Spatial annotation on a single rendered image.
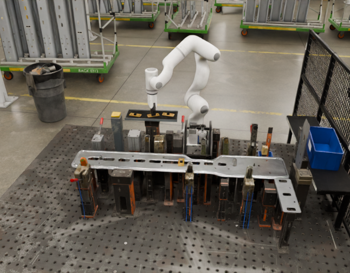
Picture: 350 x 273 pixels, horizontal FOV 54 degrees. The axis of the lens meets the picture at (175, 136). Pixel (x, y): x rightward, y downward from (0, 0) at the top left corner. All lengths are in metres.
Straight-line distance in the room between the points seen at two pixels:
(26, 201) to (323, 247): 1.93
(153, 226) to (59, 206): 0.66
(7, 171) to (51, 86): 1.24
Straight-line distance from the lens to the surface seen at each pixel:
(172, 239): 2.16
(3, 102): 5.83
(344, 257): 2.29
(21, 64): 6.54
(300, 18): 9.18
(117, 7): 9.83
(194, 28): 8.21
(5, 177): 4.14
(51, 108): 4.90
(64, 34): 6.38
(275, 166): 2.29
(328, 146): 2.54
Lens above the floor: 2.32
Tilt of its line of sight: 32 degrees down
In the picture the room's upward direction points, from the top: straight up
